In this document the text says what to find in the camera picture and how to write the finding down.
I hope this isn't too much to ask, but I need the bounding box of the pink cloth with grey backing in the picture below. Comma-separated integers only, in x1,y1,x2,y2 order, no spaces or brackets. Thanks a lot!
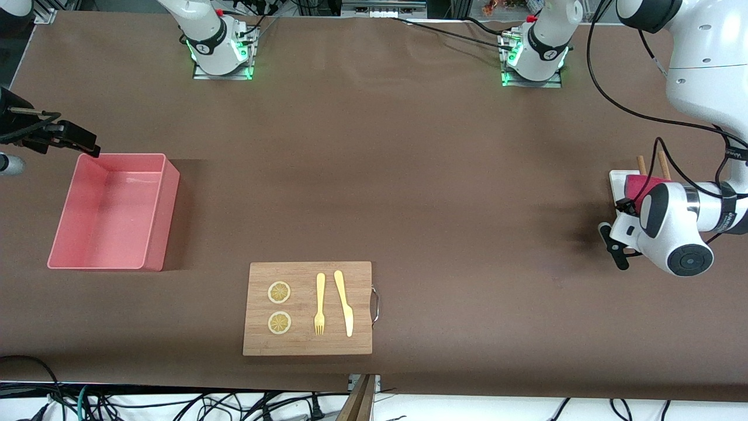
624,174,667,212

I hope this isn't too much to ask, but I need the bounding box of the white rectangular tray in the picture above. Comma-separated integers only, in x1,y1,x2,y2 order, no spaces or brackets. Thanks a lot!
609,170,642,205

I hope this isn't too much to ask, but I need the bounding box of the pink plastic bin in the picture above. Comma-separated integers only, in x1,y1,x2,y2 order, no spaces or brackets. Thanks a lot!
47,153,181,272

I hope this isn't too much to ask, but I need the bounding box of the yellow plastic fork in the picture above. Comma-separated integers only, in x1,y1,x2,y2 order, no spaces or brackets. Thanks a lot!
314,273,326,336

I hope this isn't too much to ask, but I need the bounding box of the yellow plastic knife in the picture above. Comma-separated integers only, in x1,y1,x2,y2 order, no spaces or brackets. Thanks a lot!
334,270,354,338

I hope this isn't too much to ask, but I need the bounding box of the wooden cutting board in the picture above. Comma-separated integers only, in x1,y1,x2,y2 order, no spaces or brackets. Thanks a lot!
243,261,373,356

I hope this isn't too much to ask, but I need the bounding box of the grey electronics box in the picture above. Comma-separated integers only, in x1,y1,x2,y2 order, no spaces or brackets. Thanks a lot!
342,0,427,18

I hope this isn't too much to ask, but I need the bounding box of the wooden beam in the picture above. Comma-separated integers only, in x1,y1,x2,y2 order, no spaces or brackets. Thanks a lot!
336,374,376,421

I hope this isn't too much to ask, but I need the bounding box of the aluminium frame profile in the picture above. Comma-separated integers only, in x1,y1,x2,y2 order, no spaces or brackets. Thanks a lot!
34,0,60,25

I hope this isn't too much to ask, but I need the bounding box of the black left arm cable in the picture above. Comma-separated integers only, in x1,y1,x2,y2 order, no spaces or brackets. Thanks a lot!
586,0,748,246

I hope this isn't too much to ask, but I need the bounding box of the short black table cable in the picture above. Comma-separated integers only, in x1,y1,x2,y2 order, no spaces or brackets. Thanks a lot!
465,16,509,36

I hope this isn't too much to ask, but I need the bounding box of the black floor cable loop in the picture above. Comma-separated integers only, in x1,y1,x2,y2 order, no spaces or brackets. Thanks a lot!
0,355,62,421

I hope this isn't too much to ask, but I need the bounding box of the long black table cable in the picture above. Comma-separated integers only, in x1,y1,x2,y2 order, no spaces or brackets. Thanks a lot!
386,16,518,53

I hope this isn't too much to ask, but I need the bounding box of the metal table bracket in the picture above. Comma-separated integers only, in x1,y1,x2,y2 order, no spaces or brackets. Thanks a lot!
348,374,382,394

